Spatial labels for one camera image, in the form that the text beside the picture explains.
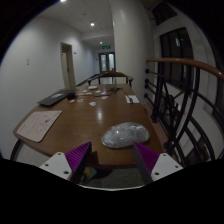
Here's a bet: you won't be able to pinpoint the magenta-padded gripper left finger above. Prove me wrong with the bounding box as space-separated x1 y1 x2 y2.
39 141 93 185

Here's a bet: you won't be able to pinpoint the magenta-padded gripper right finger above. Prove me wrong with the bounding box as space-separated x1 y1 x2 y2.
132 141 185 185

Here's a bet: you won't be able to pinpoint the ceiling lights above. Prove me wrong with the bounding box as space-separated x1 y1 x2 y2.
59 0 105 45

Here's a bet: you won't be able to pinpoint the dark closed laptop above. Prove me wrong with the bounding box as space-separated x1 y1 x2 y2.
37 89 75 108

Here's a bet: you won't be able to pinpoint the glazed double door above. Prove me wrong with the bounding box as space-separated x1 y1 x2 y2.
98 51 116 75

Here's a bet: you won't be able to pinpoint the open white door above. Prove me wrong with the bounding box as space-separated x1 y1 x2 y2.
60 42 77 90

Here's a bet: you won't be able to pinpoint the translucent silver computer mouse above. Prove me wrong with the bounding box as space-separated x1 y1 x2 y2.
101 121 151 150

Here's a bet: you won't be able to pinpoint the white notebook with pen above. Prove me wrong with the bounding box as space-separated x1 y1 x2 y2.
125 94 140 104

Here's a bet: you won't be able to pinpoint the black railing with wooden handrail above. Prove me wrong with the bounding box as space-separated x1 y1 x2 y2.
143 57 224 168

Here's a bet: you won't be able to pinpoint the black cable bundle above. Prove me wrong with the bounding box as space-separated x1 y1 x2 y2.
109 86 125 94

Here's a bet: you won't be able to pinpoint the wooden armchair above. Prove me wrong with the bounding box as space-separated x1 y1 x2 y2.
87 70 134 88

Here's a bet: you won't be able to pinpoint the dark framed window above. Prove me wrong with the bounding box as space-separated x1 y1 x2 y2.
159 27 195 91

